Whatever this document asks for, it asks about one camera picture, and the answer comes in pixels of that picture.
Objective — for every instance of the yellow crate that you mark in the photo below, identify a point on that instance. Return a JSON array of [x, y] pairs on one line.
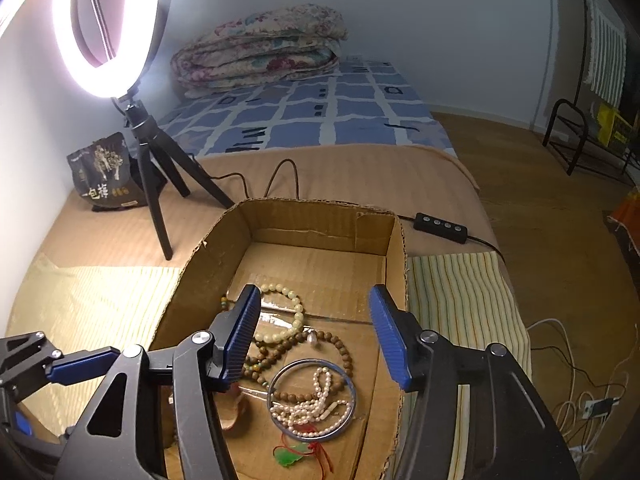
[[612, 127]]

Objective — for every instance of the cardboard box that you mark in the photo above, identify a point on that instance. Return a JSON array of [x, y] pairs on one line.
[[310, 270]]

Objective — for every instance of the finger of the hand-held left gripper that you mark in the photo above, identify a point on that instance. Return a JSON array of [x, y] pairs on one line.
[[85, 362]]

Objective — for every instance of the tan blanket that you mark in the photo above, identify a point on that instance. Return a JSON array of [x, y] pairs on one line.
[[325, 175]]

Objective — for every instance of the black metal clothes rack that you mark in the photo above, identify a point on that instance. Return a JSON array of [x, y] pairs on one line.
[[567, 101]]

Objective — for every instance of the folded floral quilt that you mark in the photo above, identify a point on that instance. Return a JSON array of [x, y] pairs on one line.
[[260, 50]]

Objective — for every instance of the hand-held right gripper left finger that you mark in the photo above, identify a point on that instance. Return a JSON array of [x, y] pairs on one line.
[[242, 330]]

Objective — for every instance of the black snack bag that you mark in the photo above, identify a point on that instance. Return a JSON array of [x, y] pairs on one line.
[[102, 170]]

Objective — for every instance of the black tripod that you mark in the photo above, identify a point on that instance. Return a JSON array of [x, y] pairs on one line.
[[150, 135]]

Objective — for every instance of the orange patterned cloth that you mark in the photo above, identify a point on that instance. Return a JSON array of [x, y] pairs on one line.
[[631, 220]]

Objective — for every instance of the blue checked bedsheet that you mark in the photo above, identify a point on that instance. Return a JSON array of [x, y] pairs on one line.
[[310, 110]]

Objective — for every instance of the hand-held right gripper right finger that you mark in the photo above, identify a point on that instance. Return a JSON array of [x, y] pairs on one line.
[[387, 340]]

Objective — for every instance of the striped hanging towel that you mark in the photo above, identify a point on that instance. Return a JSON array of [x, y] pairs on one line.
[[607, 50]]

